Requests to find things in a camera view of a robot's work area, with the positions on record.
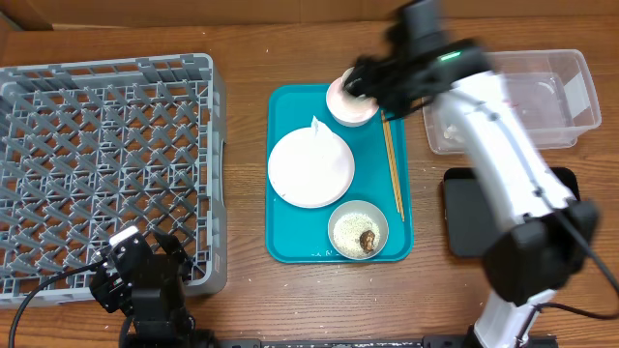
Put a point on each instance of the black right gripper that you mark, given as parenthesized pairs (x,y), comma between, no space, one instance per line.
(362,80)

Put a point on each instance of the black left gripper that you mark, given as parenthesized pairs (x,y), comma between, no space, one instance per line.
(112,294)

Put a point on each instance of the white round plate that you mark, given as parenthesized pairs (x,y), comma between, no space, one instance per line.
(310,174)

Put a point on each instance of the white paper cup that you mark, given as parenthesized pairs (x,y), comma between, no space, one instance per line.
(353,83)

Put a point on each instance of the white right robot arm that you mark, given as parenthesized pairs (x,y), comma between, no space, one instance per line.
(545,230)

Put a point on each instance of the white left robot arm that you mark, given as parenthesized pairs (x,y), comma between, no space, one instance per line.
(148,287)

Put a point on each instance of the grey dishwasher rack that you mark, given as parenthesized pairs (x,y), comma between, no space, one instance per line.
(90,148)

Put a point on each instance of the pink shallow bowl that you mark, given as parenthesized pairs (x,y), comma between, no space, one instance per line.
(349,111)

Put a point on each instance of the teal plastic tray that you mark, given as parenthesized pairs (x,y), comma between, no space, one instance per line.
(299,235)

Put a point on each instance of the clear plastic bin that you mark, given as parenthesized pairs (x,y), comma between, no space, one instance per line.
(552,93)

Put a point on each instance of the black plastic tray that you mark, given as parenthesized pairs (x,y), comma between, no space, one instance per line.
(470,220)

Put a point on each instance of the grey bowl with rice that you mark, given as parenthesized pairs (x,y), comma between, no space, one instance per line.
(346,224)

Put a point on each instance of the brown food piece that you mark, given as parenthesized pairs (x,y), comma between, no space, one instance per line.
(366,240)

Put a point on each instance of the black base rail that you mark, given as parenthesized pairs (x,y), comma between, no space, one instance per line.
(431,341)

